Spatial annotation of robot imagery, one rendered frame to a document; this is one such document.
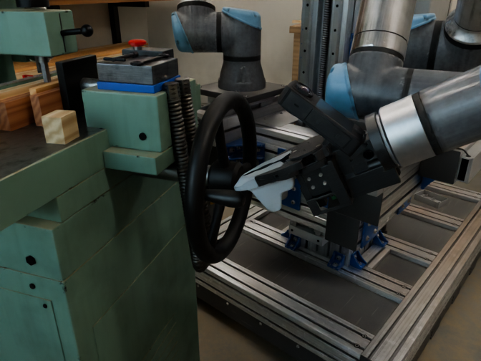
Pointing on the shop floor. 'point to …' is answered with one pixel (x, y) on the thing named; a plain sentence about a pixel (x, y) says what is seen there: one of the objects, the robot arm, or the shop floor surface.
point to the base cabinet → (110, 299)
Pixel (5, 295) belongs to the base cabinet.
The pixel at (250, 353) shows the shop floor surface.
